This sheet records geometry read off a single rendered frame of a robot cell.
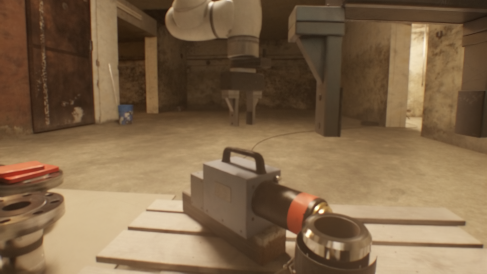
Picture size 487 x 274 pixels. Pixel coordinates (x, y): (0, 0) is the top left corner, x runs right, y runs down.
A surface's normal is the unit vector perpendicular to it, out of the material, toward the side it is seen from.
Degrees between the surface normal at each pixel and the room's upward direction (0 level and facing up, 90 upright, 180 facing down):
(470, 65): 90
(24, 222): 90
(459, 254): 0
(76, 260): 0
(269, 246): 90
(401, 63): 90
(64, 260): 0
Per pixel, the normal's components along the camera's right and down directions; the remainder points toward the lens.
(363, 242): 0.40, -0.52
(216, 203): -0.74, 0.07
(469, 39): -1.00, -0.01
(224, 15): -0.39, 0.14
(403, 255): 0.01, -0.99
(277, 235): 0.67, 0.08
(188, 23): -0.25, 0.69
